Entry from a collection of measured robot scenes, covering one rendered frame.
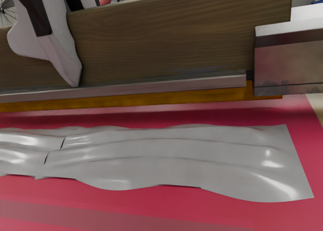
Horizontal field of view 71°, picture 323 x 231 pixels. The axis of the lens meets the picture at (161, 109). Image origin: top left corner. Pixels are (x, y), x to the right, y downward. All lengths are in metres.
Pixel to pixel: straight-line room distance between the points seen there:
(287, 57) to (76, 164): 0.17
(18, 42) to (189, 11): 0.15
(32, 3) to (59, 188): 0.13
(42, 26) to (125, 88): 0.08
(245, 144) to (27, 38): 0.20
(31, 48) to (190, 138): 0.16
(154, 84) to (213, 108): 0.06
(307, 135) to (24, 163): 0.22
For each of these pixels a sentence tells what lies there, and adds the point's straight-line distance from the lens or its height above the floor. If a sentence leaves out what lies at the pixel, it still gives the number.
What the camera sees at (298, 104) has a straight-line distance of 0.23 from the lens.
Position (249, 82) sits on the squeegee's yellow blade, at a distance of 0.21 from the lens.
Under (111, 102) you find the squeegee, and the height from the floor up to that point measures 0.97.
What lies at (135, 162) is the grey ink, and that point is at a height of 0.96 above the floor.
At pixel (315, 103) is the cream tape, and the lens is 0.23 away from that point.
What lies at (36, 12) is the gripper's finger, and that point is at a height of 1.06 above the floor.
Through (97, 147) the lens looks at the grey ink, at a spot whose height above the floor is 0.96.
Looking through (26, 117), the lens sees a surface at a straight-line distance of 0.33.
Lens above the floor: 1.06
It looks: 27 degrees down
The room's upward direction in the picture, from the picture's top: 12 degrees counter-clockwise
